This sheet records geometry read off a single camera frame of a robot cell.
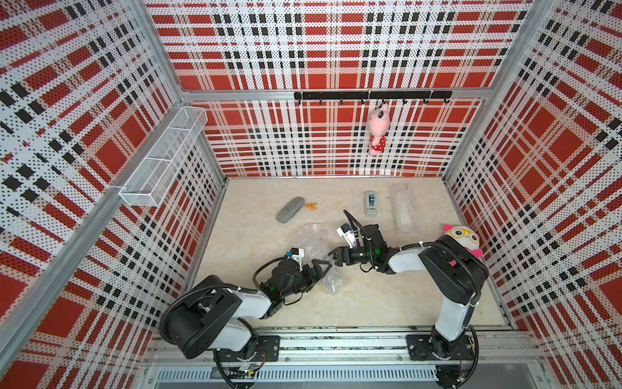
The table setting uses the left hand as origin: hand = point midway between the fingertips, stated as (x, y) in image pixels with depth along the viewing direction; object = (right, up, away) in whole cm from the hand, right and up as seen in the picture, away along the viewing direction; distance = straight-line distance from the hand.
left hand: (331, 270), depth 84 cm
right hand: (0, +4, +4) cm, 5 cm away
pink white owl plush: (+52, +11, +6) cm, 54 cm away
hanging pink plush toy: (+18, +54, +7) cm, 58 cm away
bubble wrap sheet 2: (+32, +21, +20) cm, 43 cm away
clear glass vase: (+1, -2, -4) cm, 5 cm away
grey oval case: (-18, +20, +21) cm, 35 cm away
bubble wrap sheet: (-6, +9, +4) cm, 11 cm away
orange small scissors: (-8, +23, +26) cm, 35 cm away
